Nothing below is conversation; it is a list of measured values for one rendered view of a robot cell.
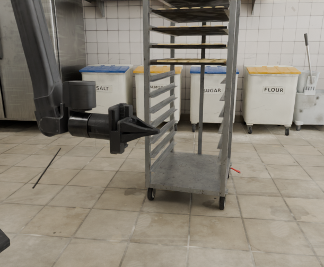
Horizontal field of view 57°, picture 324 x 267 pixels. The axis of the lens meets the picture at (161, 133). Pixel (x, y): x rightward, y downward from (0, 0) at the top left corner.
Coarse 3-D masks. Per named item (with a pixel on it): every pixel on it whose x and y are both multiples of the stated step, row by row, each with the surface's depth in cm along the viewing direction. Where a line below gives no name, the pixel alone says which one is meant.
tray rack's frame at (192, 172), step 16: (240, 0) 200; (176, 160) 223; (192, 160) 223; (208, 160) 223; (160, 176) 194; (176, 176) 194; (192, 176) 194; (208, 176) 194; (192, 192) 177; (208, 192) 175
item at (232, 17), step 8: (232, 0) 146; (232, 8) 147; (232, 16) 148; (232, 24) 148; (232, 32) 149; (232, 40) 150; (232, 48) 151; (232, 56) 152; (232, 64) 153; (224, 104) 159; (224, 112) 160; (224, 120) 162; (224, 128) 163; (224, 136) 164; (224, 144) 165; (224, 152) 166; (224, 160) 167; (224, 168) 168; (224, 176) 170; (224, 184) 171; (224, 192) 172
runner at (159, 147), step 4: (172, 132) 232; (176, 132) 234; (168, 136) 220; (172, 136) 223; (164, 140) 210; (168, 140) 213; (160, 144) 200; (164, 144) 204; (156, 148) 192; (160, 148) 195; (152, 152) 183; (156, 152) 188; (152, 156) 180
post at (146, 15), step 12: (144, 0) 157; (144, 12) 158; (144, 24) 160; (144, 36) 162; (144, 48) 163; (144, 60) 165; (144, 72) 167; (144, 84) 168; (144, 96) 170; (144, 108) 172; (144, 120) 174
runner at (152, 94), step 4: (172, 84) 221; (160, 88) 190; (164, 88) 200; (168, 88) 209; (172, 88) 211; (152, 92) 174; (156, 92) 183; (160, 92) 190; (164, 92) 191; (152, 96) 172
